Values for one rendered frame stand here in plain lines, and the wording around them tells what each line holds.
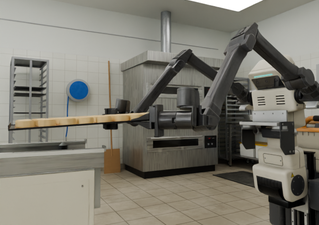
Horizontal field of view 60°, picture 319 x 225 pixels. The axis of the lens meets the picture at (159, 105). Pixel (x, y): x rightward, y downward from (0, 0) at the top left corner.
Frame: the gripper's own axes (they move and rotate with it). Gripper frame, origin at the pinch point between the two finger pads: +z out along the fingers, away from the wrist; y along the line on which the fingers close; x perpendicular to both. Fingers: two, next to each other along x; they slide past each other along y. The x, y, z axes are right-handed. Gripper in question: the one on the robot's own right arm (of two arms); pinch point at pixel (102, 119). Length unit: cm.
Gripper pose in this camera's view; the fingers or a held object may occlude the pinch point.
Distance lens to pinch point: 126.7
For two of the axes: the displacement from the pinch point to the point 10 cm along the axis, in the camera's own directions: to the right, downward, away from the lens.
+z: -3.0, -0.1, -9.5
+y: -0.3, -10.0, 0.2
